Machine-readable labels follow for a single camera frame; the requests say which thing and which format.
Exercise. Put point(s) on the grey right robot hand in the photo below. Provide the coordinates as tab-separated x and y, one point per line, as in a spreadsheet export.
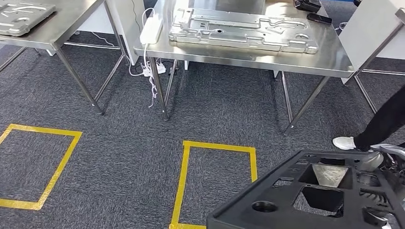
395	170

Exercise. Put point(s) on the black panel part with cutouts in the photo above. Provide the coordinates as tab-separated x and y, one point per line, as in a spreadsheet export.
240	215

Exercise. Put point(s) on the person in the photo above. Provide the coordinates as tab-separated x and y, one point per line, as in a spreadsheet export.
386	123

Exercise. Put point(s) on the stainless steel table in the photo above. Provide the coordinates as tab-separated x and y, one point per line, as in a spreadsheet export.
63	25
376	52
316	61

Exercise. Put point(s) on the white partition board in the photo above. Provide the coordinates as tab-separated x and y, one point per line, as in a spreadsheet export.
364	31
126	31

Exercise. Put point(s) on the black smartphone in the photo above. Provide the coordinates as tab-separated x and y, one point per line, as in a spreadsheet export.
319	18

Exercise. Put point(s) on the black round object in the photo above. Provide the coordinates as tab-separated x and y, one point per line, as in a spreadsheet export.
357	2

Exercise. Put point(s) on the black remote controller with antennas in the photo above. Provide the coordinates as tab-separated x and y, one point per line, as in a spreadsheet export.
307	5

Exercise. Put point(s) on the yellow floor tape square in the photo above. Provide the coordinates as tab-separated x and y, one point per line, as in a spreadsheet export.
182	189
60	164

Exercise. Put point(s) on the white power strip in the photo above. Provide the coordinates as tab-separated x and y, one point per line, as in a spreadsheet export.
151	31

